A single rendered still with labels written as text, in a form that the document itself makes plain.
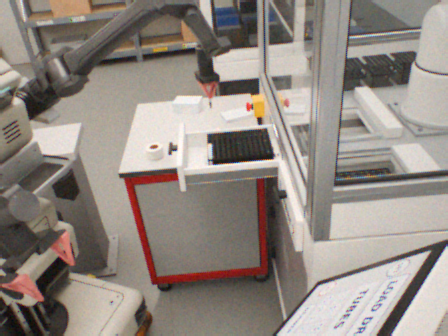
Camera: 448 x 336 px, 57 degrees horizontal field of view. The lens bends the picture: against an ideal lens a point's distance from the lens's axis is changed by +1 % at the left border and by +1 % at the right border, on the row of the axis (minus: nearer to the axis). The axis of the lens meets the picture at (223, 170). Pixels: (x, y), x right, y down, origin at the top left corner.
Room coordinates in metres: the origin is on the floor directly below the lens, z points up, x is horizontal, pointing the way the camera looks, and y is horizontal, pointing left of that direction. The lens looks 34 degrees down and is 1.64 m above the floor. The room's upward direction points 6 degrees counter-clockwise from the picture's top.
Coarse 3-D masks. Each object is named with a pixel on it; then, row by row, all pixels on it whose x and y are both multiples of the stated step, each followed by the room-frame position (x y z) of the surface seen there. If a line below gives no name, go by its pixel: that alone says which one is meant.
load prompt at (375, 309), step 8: (384, 280) 0.40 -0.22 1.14; (392, 280) 0.39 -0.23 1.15; (400, 280) 0.38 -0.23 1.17; (384, 288) 0.38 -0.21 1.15; (392, 288) 0.37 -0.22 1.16; (400, 288) 0.36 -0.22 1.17; (376, 296) 0.37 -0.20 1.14; (384, 296) 0.36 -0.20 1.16; (392, 296) 0.35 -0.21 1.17; (368, 304) 0.36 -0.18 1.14; (376, 304) 0.35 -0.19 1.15; (384, 304) 0.34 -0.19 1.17; (368, 312) 0.34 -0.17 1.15; (376, 312) 0.33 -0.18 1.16; (384, 312) 0.32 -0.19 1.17; (360, 320) 0.34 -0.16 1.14; (368, 320) 0.33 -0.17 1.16; (376, 320) 0.32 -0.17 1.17; (352, 328) 0.33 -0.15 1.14; (360, 328) 0.32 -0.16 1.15; (368, 328) 0.31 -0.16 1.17
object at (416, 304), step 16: (400, 256) 0.45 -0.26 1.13; (432, 256) 0.39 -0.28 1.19; (352, 272) 0.50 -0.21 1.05; (432, 272) 0.36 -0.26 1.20; (416, 288) 0.34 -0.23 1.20; (432, 288) 0.34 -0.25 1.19; (400, 304) 0.32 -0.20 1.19; (416, 304) 0.32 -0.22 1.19; (432, 304) 0.32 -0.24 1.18; (288, 320) 0.46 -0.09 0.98; (400, 320) 0.30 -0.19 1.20; (416, 320) 0.30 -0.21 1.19; (432, 320) 0.30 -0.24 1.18
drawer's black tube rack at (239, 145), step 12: (228, 132) 1.32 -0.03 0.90; (240, 132) 1.32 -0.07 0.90; (252, 132) 1.30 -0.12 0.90; (264, 132) 1.29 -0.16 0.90; (216, 144) 1.24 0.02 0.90; (228, 144) 1.24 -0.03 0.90; (240, 144) 1.23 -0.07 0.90; (252, 144) 1.22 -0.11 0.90; (264, 144) 1.22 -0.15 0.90; (216, 156) 1.17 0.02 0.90; (228, 156) 1.16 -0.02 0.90; (240, 156) 1.15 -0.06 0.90; (252, 156) 1.15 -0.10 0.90; (264, 156) 1.19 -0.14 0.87
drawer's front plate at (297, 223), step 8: (280, 168) 1.03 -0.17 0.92; (280, 176) 1.03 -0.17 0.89; (288, 176) 0.97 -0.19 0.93; (280, 184) 1.03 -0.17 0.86; (288, 184) 0.93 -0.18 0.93; (288, 192) 0.90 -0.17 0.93; (288, 200) 0.89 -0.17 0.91; (296, 200) 0.86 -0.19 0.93; (288, 208) 0.89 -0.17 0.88; (296, 208) 0.83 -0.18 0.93; (296, 216) 0.80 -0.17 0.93; (296, 224) 0.78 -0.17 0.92; (296, 232) 0.78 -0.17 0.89; (296, 240) 0.78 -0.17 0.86; (296, 248) 0.78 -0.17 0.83
